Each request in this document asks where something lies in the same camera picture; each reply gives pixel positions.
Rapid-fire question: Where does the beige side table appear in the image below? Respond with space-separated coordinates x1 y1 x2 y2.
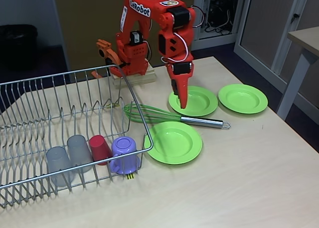
276 26 319 121

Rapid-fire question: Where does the orange table clamp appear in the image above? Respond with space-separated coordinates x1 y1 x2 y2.
91 38 123 79

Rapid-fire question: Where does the green plastic plate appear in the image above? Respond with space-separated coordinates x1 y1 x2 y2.
218 84 269 114
168 86 219 117
144 121 203 166

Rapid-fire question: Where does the black electronics with cables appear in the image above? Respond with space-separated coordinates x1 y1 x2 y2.
206 0 236 36

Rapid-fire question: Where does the purple plastic mug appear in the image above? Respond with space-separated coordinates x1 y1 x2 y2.
109 137 141 175

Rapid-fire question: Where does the red plastic cup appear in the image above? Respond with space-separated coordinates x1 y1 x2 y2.
89 135 113 166

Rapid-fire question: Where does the metal wire dish rack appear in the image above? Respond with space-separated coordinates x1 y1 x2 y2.
0 63 154 209

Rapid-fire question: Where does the translucent grey plastic cup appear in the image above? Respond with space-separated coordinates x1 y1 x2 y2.
46 146 75 188
66 135 94 173

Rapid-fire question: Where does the brown pin board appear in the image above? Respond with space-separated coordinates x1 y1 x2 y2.
53 0 195 67

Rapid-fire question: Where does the green whisk with metal handle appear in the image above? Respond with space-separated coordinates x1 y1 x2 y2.
123 104 231 129

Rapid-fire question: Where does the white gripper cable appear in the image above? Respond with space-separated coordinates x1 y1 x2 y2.
160 32 190 64

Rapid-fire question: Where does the wooden base block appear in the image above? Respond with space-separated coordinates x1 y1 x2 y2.
111 63 157 89

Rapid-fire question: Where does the white office cupboard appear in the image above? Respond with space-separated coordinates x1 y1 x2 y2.
191 0 319 119

